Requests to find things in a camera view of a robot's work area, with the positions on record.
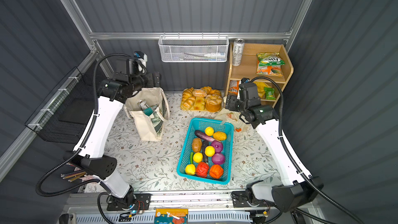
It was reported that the teal snack packet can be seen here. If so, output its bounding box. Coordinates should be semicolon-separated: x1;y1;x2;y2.
143;105;162;117

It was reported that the teal plastic basket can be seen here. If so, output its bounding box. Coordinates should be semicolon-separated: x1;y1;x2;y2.
177;118;234;185

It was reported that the beige canvas tote bag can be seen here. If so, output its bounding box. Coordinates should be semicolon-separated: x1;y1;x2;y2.
123;87;170;141

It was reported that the cream plastic grocery bag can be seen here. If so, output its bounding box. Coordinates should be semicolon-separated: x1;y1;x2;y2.
214;108;249;132

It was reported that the silver can front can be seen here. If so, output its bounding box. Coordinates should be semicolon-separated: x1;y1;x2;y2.
138;100;150;111

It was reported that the silver can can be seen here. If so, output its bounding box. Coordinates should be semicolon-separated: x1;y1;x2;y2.
138;100;150;111
232;38;245;66

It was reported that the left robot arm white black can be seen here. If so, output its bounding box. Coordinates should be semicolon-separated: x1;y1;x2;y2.
35;51;160;204

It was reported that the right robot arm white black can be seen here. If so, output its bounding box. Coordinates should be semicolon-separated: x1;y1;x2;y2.
226;77;363;224

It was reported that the orange snack bag lower shelf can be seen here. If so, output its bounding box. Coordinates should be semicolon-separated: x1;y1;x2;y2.
228;80;239;95

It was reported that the orange snack bag shelf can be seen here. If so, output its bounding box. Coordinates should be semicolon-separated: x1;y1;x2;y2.
256;65;283;77
228;80;239;95

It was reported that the yellow snack bag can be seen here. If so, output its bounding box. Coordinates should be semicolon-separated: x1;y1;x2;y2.
254;82;270;98

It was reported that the small green snack packet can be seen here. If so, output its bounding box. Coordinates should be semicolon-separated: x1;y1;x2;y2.
264;87;276;101

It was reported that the wooden shelf unit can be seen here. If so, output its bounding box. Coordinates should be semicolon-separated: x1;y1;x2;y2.
224;43;294;95

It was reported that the orange snack bag top shelf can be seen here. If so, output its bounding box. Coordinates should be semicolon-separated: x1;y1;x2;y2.
256;65;283;77

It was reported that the bread rolls tray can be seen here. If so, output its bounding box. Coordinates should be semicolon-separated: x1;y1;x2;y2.
180;86;223;113

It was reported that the green chips bag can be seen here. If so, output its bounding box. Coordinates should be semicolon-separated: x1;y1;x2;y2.
257;52;285;66

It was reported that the orange yellow mango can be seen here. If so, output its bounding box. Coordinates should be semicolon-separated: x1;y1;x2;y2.
212;131;227;141

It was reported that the yellow lemon top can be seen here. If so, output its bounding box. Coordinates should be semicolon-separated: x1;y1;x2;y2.
205;127;214;136

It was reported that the yellow lemon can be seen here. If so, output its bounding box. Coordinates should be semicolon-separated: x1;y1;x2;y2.
205;145;216;157
192;152;203;163
205;127;214;136
184;164;196;175

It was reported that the silver can rear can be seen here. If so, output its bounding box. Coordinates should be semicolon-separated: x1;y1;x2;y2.
232;38;245;66

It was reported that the white tube in basket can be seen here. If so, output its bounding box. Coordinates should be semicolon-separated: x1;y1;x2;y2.
183;52;227;60

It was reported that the purple onion upper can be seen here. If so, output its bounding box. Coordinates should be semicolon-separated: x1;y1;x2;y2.
211;140;223;153

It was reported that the purple onion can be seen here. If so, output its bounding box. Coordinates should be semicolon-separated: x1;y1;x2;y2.
211;153;226;166
211;140;223;153

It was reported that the purple eggplant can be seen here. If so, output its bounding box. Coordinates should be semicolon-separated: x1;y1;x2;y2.
194;130;215;142

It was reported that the yellow lemon middle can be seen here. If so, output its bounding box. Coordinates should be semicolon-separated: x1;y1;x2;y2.
205;145;216;157

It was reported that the purple onion lower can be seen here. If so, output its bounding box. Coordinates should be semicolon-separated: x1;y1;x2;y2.
211;153;226;166

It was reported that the brown potato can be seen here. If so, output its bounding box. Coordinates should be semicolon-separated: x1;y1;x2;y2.
192;138;202;153

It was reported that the yellow lemon left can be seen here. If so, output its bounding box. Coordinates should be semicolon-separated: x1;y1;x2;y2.
192;152;203;163

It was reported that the green chili pepper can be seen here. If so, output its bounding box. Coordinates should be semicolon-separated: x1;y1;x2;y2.
190;152;194;164

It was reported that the orange pumpkin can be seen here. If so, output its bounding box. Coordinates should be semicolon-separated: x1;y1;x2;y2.
209;164;224;179

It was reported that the red tomato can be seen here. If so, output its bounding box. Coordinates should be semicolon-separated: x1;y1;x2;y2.
195;162;209;178

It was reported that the yellow lemon bottom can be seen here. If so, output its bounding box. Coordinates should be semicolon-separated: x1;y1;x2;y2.
184;164;196;175

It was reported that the colourful box at front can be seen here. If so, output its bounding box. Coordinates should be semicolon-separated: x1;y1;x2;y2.
154;208;189;224

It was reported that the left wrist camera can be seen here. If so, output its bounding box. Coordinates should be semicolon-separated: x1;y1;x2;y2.
134;51;148;67

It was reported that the white wire wall basket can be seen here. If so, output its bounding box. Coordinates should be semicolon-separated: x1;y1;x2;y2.
158;35;230;63

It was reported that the black wire wall basket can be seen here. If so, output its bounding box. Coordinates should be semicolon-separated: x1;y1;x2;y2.
24;64;95;144

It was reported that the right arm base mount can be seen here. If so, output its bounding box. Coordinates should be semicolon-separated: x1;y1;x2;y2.
230;190;274;208

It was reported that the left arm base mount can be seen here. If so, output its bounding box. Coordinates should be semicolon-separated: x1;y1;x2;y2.
106;194;152;211

